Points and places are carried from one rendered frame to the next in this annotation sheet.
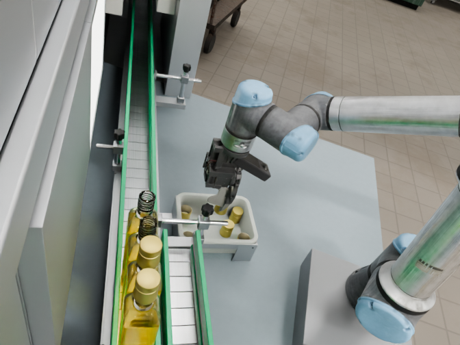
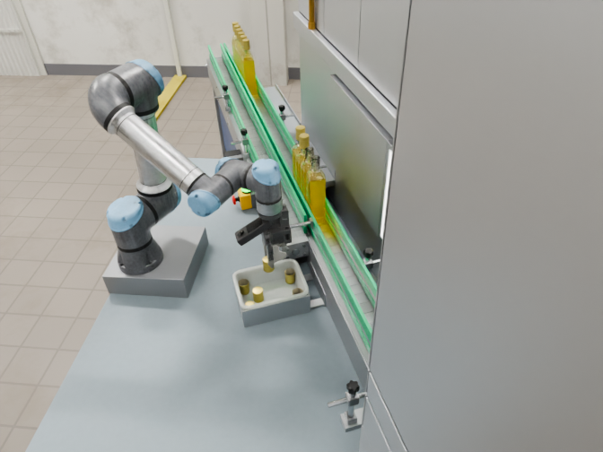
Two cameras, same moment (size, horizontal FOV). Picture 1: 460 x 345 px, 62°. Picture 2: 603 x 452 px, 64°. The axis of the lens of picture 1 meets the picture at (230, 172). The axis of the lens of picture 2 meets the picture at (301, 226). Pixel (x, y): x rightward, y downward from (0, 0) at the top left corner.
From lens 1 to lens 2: 184 cm
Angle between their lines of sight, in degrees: 99
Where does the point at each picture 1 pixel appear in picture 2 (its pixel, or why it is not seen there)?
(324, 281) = (179, 259)
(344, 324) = (171, 240)
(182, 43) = not seen: outside the picture
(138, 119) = not seen: hidden behind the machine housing
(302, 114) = (228, 167)
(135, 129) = not seen: hidden behind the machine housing
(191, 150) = (313, 398)
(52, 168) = (338, 83)
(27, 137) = (338, 56)
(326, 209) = (138, 367)
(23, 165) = (334, 53)
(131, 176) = (350, 277)
